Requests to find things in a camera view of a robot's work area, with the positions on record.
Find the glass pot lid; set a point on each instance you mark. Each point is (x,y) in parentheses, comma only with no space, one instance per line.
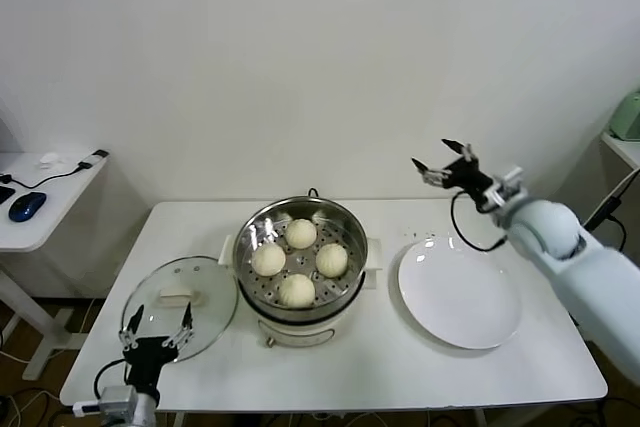
(165,272)

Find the pale green appliance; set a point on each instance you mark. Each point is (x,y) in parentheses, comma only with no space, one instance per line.
(627,119)

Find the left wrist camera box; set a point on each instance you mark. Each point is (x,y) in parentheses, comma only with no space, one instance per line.
(87,408)

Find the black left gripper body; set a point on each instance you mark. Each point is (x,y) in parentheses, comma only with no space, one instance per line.
(150,357)

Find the black keyboard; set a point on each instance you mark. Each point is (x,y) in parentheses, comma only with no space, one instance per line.
(6,194)

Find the white side desk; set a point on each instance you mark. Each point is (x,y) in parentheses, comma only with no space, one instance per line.
(55,207)

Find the small white crumpled object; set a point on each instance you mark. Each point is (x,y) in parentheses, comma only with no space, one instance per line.
(50,161)

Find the blue computer mouse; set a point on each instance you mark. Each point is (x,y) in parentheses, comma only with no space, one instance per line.
(27,206)

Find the white side shelf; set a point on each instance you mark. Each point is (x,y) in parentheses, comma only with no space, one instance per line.
(625,149)

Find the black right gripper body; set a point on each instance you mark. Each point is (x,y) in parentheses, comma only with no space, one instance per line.
(470,177)

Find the white round plate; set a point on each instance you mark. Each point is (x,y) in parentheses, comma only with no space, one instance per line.
(450,297)

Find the black power adapter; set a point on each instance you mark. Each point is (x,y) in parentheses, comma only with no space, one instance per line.
(602,214)

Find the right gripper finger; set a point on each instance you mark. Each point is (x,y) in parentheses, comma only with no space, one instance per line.
(465,152)
(435,177)

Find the white steamed baozi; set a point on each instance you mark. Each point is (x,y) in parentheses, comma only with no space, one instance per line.
(296,290)
(331,260)
(268,260)
(301,233)

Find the stainless steel steamer basket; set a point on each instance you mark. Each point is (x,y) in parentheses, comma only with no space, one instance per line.
(350,237)

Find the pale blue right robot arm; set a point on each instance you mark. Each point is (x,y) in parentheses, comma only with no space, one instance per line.
(575,267)

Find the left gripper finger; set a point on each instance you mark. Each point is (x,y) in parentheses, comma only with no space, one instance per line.
(130,337)
(184,334)

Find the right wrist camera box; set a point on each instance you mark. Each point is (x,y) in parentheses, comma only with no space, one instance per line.
(507,187)

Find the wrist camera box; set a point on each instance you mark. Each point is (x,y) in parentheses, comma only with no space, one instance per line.
(507,187)
(87,408)

